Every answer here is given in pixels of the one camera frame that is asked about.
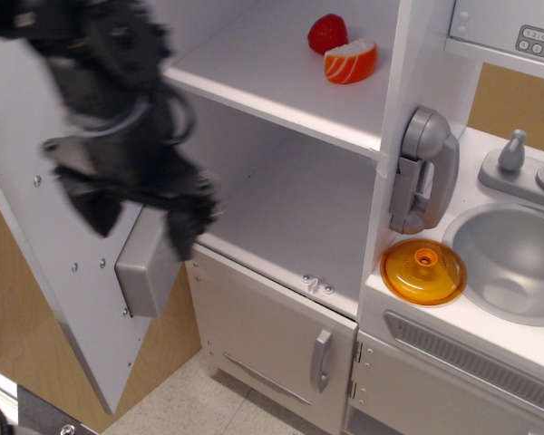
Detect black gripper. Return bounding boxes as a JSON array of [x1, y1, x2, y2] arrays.
[[42, 103, 226, 262]]

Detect white fridge door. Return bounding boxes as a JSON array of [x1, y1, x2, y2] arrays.
[[0, 40, 152, 413]]

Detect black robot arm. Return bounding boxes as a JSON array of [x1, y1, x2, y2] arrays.
[[0, 1, 219, 261]]

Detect white fridge shelf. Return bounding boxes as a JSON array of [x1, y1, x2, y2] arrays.
[[166, 1, 400, 155]]

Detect grey dispenser box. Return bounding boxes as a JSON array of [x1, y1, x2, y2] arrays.
[[114, 208, 181, 318]]

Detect white lower freezer door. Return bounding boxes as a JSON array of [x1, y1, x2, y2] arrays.
[[186, 245, 357, 434]]

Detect white door latch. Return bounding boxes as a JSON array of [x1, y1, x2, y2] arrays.
[[301, 274, 335, 295]]

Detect white toy kitchen cabinet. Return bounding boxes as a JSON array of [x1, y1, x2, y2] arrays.
[[155, 1, 544, 434]]

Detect red toy strawberry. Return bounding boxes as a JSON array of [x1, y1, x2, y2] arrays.
[[307, 14, 349, 55]]

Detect orange salmon sushi toy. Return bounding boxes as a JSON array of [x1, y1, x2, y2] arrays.
[[324, 39, 379, 84]]

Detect grey toy telephone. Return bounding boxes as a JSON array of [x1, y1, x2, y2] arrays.
[[389, 107, 460, 235]]

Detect orange transparent pot lid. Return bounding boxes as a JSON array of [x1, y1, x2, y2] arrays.
[[380, 238, 467, 306]]

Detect white oven door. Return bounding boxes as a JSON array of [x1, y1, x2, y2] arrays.
[[348, 332, 544, 434]]

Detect grey toy faucet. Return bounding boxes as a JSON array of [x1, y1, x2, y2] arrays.
[[478, 129, 544, 206]]

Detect grey toy sink basin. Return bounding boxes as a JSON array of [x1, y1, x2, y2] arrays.
[[443, 204, 544, 327]]

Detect toy microwave with keypad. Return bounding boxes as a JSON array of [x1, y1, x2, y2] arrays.
[[446, 0, 544, 65]]

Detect grey oven vent panel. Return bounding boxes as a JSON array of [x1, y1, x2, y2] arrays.
[[383, 311, 544, 411]]

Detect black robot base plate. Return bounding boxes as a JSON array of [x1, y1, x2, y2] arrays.
[[17, 385, 96, 435]]

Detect grey freezer door handle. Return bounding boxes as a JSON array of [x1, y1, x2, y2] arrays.
[[309, 329, 332, 393]]

